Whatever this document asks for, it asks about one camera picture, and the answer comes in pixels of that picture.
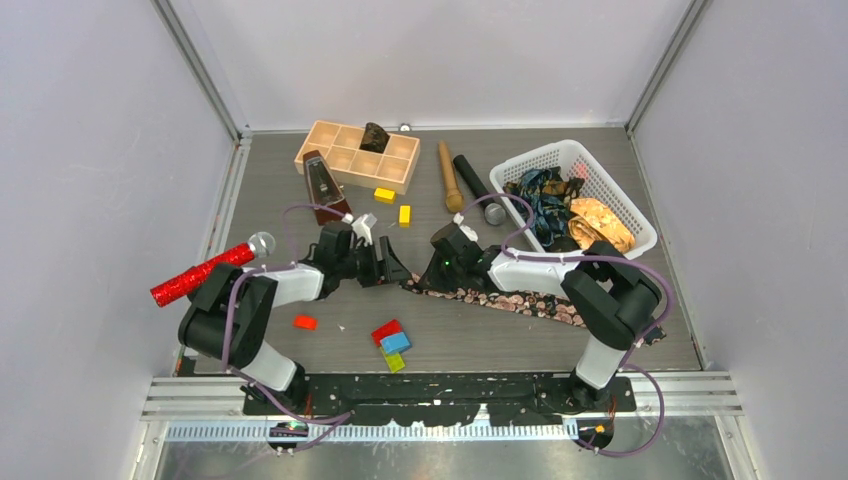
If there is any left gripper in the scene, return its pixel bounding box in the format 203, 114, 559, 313
337, 236, 411, 288

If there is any black pink floral tie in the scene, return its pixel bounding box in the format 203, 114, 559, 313
400, 272, 667, 346

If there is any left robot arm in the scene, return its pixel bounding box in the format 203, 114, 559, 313
177, 221, 412, 414

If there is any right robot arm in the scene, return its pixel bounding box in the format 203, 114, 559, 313
415, 224, 673, 411

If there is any red toy brick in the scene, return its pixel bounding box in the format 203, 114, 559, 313
371, 319, 404, 347

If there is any black microphone silver head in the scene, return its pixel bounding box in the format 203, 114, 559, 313
452, 155, 506, 226

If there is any yellow block upright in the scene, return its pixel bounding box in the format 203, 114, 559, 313
398, 205, 412, 228

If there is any blue toy brick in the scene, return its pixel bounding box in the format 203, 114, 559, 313
380, 332, 411, 355

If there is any yellow block near tray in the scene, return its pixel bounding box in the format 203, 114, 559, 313
373, 188, 397, 204

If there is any yellow green translucent brick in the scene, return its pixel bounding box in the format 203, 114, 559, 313
380, 348, 406, 373

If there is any orange red small brick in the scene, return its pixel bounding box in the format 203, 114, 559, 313
292, 315, 318, 331

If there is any brown wooden metronome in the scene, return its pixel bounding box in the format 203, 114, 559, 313
302, 150, 352, 226

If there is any blue patterned tie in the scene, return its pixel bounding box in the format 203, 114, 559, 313
504, 167, 585, 252

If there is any wooden compartment tray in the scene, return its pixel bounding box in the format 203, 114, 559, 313
294, 120, 420, 195

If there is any dark rolled tie in tray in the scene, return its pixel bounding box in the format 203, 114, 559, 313
359, 122, 391, 154

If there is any red glitter microphone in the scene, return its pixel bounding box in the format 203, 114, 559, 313
150, 231, 276, 308

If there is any orange gold tie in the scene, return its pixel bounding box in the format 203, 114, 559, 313
567, 198, 635, 254

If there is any white plastic basket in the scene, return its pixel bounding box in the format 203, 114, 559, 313
489, 140, 658, 260

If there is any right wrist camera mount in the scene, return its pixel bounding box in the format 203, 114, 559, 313
457, 224, 479, 242

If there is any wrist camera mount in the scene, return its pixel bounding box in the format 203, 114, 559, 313
342, 213, 377, 246
457, 224, 479, 242

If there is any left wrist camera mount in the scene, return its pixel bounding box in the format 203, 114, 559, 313
342, 213, 377, 246

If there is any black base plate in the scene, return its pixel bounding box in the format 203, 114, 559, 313
241, 372, 636, 427

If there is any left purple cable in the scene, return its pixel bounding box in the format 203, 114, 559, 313
220, 203, 356, 455

